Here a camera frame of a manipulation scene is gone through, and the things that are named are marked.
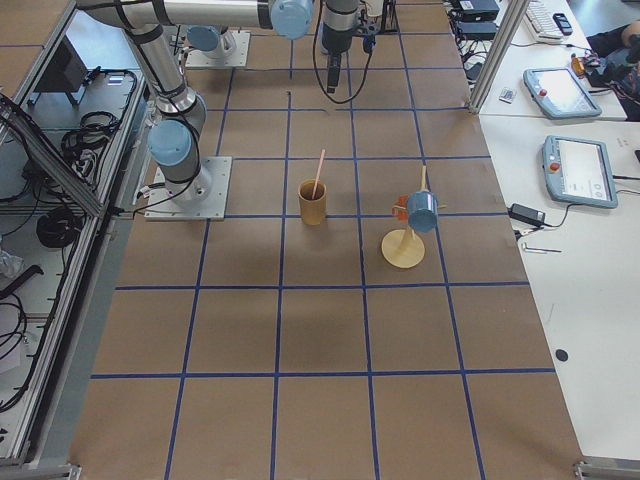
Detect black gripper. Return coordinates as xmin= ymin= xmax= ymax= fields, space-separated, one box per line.
xmin=326 ymin=53 xmax=342 ymax=93

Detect pink chopstick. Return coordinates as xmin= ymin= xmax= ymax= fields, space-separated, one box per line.
xmin=311 ymin=148 xmax=326 ymax=200

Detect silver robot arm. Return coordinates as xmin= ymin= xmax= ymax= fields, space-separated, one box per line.
xmin=186 ymin=25 xmax=237 ymax=59
xmin=77 ymin=1 xmax=359 ymax=207

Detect bamboo cylinder holder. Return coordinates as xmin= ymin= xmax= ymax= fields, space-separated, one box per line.
xmin=298 ymin=179 xmax=326 ymax=226

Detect orange mug on stand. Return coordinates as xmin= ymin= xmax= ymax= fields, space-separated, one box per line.
xmin=392 ymin=195 xmax=409 ymax=222

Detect blue mug on stand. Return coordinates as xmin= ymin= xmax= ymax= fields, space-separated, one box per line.
xmin=406 ymin=190 xmax=438 ymax=233

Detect wooden mug tree stand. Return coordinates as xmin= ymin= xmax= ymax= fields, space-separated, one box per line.
xmin=381 ymin=165 xmax=431 ymax=269

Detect white keyboard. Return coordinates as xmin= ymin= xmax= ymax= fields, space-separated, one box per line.
xmin=523 ymin=1 xmax=564 ymax=44

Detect upper teach pendant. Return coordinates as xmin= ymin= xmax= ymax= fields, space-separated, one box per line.
xmin=523 ymin=68 xmax=602 ymax=119

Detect teach pendant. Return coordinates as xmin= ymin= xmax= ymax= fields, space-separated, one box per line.
xmin=542 ymin=135 xmax=618 ymax=209
xmin=523 ymin=68 xmax=602 ymax=119

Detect black power adapter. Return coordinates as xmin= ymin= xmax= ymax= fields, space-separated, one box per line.
xmin=508 ymin=203 xmax=546 ymax=227

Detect lower teach pendant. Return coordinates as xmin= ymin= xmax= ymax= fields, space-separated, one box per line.
xmin=542 ymin=135 xmax=618 ymax=209

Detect black control box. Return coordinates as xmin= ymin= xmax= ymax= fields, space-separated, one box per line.
xmin=28 ymin=36 xmax=88 ymax=106

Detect metal hex key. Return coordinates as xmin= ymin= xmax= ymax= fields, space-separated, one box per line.
xmin=521 ymin=243 xmax=561 ymax=254

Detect seated person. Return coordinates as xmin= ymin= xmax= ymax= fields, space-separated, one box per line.
xmin=587 ymin=20 xmax=639 ymax=122

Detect black wire cup rack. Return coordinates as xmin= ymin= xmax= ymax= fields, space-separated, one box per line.
xmin=359 ymin=0 xmax=399 ymax=34

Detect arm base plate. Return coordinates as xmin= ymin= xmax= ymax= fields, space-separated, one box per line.
xmin=184 ymin=26 xmax=250 ymax=69
xmin=144 ymin=156 xmax=232 ymax=221

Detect aluminium frame post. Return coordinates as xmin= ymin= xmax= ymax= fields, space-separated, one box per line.
xmin=468 ymin=0 xmax=530 ymax=114

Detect aluminium cabinet frame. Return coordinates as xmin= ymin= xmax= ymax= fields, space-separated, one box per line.
xmin=1 ymin=1 xmax=150 ymax=476

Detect coiled black cables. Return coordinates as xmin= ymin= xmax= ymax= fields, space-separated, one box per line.
xmin=60 ymin=110 xmax=124 ymax=166

